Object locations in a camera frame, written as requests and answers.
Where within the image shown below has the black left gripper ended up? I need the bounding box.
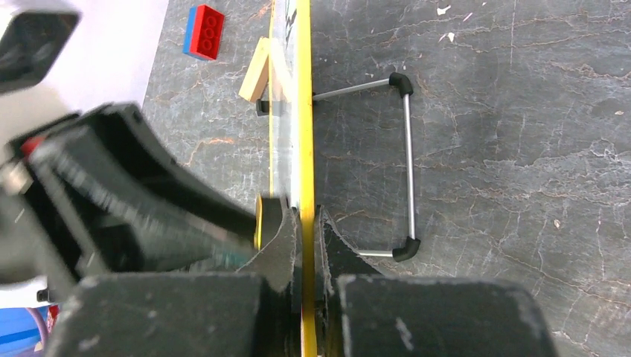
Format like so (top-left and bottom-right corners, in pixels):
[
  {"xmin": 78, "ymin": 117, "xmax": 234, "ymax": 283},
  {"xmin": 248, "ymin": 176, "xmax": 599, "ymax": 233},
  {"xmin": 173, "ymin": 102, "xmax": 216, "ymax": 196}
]
[{"xmin": 1, "ymin": 103, "xmax": 256, "ymax": 299}]

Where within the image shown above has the orange wooden block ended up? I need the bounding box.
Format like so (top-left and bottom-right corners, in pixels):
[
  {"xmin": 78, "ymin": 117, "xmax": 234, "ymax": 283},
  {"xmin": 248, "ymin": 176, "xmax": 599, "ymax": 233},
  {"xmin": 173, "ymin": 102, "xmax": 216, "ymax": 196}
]
[{"xmin": 239, "ymin": 37, "xmax": 271, "ymax": 103}]

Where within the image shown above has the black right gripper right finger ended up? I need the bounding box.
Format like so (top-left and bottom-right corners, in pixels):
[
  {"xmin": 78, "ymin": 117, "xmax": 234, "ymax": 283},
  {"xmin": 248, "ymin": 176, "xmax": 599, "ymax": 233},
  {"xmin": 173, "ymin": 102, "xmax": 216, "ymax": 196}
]
[{"xmin": 314, "ymin": 207, "xmax": 558, "ymax": 356}]

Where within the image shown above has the yellow framed whiteboard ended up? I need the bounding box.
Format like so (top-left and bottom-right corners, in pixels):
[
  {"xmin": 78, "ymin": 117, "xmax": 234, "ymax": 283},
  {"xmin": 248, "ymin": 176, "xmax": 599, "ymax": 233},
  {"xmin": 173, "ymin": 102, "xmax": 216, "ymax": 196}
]
[{"xmin": 268, "ymin": 1, "xmax": 318, "ymax": 356}]

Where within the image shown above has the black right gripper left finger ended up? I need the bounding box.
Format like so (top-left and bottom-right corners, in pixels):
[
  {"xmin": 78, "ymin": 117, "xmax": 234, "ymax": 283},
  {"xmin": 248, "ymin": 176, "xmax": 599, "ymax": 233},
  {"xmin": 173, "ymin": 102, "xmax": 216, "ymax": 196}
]
[{"xmin": 45, "ymin": 209, "xmax": 301, "ymax": 356}]

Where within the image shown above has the blue and red block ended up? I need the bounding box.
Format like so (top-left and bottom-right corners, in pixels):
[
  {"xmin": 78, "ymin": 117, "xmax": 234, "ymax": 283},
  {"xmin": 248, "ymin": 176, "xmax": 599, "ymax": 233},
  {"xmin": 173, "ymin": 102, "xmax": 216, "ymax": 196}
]
[{"xmin": 182, "ymin": 4, "xmax": 225, "ymax": 61}]

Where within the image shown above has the metal whiteboard stand bracket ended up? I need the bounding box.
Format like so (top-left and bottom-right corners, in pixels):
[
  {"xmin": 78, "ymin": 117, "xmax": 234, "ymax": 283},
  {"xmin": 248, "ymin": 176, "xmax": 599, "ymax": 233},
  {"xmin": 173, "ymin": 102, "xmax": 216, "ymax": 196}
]
[{"xmin": 254, "ymin": 71, "xmax": 423, "ymax": 263}]

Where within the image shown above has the yellow whiteboard eraser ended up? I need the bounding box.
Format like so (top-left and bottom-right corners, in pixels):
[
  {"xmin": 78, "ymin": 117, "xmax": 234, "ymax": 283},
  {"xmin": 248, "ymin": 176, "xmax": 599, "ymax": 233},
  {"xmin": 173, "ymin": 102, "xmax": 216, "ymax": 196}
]
[{"xmin": 253, "ymin": 196, "xmax": 288, "ymax": 251}]

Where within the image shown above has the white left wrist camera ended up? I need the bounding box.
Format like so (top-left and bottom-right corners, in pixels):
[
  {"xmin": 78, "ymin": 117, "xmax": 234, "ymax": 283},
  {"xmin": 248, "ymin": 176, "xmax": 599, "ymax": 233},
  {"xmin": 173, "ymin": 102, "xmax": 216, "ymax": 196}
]
[{"xmin": 1, "ymin": 0, "xmax": 82, "ymax": 94}]

